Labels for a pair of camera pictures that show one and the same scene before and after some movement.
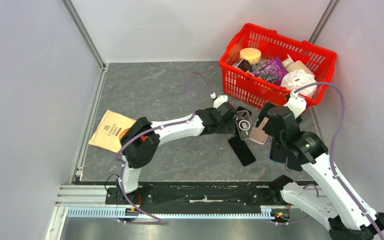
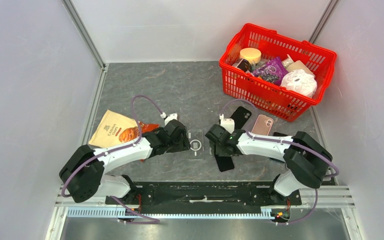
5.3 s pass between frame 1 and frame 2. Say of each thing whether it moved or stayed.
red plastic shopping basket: stayed
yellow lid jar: stayed
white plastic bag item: stayed
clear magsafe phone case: moved
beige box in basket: stayed
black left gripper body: moved
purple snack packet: stayed
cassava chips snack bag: stayed
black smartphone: moved
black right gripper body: moved
